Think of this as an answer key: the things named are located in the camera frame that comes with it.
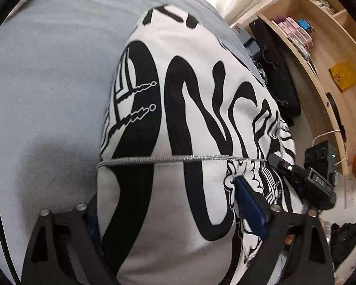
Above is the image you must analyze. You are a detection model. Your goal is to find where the white cable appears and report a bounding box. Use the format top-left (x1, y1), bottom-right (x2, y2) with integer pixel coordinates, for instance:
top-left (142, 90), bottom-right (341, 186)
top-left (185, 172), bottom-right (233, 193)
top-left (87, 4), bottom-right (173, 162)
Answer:
top-left (311, 129), bottom-right (349, 167)

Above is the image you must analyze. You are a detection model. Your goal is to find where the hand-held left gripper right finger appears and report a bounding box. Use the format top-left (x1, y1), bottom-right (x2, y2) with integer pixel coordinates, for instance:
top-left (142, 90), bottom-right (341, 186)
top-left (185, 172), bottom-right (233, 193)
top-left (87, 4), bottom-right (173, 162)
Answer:
top-left (235, 176), bottom-right (336, 285)

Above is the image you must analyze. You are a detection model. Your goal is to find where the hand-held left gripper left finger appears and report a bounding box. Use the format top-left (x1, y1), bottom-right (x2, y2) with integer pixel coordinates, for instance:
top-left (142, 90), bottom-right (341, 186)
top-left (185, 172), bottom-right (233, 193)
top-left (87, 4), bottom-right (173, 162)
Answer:
top-left (21, 194), bottom-right (119, 285)

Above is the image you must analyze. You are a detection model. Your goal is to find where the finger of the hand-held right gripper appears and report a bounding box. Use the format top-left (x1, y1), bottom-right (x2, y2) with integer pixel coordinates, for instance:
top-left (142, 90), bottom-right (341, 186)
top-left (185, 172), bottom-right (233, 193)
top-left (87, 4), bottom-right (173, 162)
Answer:
top-left (268, 153), bottom-right (307, 181)

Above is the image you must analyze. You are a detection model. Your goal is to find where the stack of pink boxes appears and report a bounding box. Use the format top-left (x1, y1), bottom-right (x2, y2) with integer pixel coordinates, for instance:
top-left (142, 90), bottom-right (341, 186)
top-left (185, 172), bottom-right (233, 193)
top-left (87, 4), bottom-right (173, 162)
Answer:
top-left (272, 17), bottom-right (313, 51)

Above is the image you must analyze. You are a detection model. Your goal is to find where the white cardboard box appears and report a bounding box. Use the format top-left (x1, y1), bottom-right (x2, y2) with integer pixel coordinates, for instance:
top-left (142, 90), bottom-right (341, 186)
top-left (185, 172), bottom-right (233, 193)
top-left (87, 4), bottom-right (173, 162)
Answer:
top-left (231, 23), bottom-right (251, 40)

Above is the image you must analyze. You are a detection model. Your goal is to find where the black garment by shelf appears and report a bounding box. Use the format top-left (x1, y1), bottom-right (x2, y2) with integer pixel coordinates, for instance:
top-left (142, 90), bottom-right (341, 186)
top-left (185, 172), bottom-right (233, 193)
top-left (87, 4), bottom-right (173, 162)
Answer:
top-left (248, 18), bottom-right (301, 119)

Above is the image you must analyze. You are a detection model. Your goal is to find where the small blue box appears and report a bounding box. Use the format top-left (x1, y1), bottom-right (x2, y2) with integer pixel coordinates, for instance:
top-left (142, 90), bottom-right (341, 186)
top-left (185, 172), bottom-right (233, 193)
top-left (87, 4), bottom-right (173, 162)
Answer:
top-left (297, 19), bottom-right (313, 32)

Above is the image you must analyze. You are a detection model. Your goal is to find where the black and white printed jacket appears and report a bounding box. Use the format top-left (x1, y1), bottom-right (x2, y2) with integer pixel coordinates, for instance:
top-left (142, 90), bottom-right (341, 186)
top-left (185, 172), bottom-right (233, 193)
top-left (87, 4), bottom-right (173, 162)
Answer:
top-left (96, 3), bottom-right (304, 285)

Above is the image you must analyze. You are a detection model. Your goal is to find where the wooden bookshelf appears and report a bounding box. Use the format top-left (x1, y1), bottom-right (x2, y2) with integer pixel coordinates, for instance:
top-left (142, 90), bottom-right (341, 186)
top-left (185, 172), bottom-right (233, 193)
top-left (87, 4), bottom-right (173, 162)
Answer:
top-left (257, 0), bottom-right (356, 176)

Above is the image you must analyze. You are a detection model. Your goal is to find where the black white patterned cloth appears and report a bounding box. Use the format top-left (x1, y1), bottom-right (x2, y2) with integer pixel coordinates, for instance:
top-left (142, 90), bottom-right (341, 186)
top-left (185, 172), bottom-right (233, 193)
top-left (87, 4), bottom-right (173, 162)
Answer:
top-left (252, 59), bottom-right (268, 81)

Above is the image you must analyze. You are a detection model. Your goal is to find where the yellow cloth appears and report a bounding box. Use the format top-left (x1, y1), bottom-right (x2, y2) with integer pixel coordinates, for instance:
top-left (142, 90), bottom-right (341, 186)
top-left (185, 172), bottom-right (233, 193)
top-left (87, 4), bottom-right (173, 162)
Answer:
top-left (329, 62), bottom-right (356, 92)

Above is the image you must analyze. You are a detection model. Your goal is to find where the small black bag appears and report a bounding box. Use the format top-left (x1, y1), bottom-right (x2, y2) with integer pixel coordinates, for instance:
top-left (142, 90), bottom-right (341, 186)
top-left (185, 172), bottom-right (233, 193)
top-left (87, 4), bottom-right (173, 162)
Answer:
top-left (331, 222), bottom-right (356, 271)

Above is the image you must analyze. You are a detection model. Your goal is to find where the row of books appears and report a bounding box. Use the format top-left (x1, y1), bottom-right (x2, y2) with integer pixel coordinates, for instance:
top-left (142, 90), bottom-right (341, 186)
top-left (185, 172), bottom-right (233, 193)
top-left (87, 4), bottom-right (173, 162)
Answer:
top-left (310, 0), bottom-right (335, 15)

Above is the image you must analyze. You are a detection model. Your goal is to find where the bed with blue sheet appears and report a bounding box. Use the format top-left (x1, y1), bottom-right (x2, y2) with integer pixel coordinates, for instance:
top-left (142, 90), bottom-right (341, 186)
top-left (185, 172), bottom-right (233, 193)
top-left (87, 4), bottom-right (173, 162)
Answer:
top-left (0, 0), bottom-right (256, 285)

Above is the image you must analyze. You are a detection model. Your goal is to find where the black box device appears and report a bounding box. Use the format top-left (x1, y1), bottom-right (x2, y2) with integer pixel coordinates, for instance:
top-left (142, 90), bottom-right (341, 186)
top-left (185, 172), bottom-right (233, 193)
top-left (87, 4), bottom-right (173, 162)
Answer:
top-left (305, 141), bottom-right (339, 173)

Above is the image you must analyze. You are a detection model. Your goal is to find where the person's right hand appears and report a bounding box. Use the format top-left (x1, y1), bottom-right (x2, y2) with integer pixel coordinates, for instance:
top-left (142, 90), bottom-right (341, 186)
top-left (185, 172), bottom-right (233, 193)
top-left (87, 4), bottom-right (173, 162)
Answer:
top-left (285, 219), bottom-right (333, 245)

